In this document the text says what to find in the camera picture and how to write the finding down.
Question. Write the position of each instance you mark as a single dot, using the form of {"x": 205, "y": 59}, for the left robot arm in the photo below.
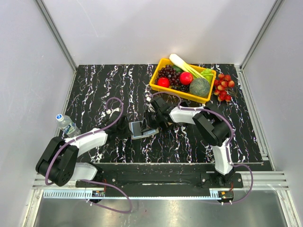
{"x": 58, "y": 163}

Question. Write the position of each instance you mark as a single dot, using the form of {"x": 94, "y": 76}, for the aluminium frame rail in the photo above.
{"x": 55, "y": 32}

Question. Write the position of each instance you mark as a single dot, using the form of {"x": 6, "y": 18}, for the beige leather card holder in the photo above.
{"x": 135, "y": 128}

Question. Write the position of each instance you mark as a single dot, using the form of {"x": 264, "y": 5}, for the white green leek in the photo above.
{"x": 176, "y": 60}

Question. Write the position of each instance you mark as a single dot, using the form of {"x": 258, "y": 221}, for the green lettuce leaf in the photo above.
{"x": 208, "y": 75}

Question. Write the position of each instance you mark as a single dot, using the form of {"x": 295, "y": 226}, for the clear plastic water bottle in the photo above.
{"x": 68, "y": 127}

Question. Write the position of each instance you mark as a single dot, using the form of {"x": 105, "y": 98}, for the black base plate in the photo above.
{"x": 167, "y": 180}

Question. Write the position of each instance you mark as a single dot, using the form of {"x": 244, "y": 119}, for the green melon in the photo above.
{"x": 199, "y": 87}

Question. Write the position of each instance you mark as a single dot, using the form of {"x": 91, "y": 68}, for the yellow plastic bin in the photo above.
{"x": 163, "y": 62}

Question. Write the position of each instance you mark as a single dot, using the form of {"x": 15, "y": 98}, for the red apple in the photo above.
{"x": 163, "y": 82}
{"x": 186, "y": 78}

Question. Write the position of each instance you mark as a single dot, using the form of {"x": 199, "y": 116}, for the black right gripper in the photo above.
{"x": 147, "y": 123}

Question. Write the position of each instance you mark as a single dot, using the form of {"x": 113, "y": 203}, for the red apple right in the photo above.
{"x": 186, "y": 78}

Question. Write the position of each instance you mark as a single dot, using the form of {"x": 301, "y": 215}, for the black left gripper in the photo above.
{"x": 127, "y": 133}

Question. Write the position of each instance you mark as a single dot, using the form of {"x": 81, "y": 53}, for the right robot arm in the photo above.
{"x": 213, "y": 126}

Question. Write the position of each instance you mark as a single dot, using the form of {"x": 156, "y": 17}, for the red lychee bunch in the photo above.
{"x": 224, "y": 88}

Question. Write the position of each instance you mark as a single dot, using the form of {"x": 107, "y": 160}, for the red apple left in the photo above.
{"x": 163, "y": 82}

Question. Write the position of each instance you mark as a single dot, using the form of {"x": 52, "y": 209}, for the dark purple grape bunch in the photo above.
{"x": 173, "y": 77}

